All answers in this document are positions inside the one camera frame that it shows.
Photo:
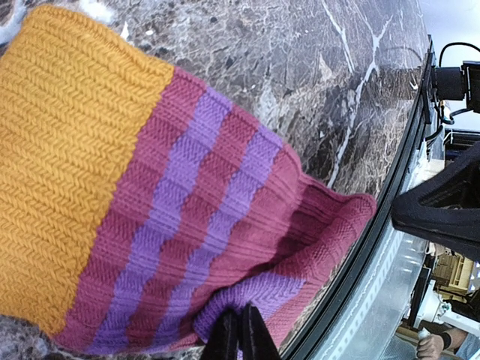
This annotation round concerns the white slotted cable duct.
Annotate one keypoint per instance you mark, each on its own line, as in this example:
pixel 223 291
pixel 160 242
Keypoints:
pixel 379 300

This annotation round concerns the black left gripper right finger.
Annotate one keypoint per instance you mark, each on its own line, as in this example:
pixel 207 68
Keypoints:
pixel 255 340

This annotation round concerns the person in blue shirt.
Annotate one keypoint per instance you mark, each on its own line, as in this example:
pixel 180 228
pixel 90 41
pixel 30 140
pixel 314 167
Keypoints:
pixel 463 344

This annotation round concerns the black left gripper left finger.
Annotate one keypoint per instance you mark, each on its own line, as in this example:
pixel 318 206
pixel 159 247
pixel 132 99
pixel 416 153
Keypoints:
pixel 223 343

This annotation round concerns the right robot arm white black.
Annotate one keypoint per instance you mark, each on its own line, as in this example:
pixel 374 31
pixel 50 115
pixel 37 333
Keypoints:
pixel 457 84

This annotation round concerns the maroon purple orange sock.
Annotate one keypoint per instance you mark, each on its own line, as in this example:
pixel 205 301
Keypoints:
pixel 138 204

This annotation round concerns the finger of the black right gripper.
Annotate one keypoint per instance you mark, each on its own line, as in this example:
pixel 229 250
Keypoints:
pixel 445 208

